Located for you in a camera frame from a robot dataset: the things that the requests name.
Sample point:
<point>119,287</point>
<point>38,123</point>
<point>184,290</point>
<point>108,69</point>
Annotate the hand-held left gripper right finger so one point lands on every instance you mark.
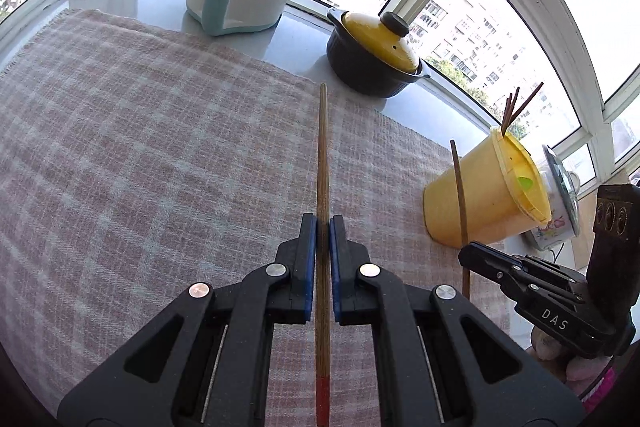
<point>334,262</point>

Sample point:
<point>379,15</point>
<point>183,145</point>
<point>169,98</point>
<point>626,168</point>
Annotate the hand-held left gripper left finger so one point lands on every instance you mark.
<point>311,257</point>

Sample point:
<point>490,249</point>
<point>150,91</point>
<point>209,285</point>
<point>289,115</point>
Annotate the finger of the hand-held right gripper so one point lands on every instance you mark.
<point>555,272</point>
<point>485,259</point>

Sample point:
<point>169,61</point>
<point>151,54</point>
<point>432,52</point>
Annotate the yellow plastic utensil container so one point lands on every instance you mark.
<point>480,197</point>

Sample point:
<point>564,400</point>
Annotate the person's right hand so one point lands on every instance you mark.
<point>545,342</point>

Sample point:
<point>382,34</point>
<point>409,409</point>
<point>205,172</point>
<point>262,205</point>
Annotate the white floral rice cooker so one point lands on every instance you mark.
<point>550,227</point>

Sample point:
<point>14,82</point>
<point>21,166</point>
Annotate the pink clothing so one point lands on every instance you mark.
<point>600,389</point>

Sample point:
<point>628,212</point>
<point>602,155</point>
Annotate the black casserole with yellow lid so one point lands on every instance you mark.
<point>360,67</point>

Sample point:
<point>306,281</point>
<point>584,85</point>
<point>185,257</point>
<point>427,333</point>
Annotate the pink checked woven cloth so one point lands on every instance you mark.
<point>125,157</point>

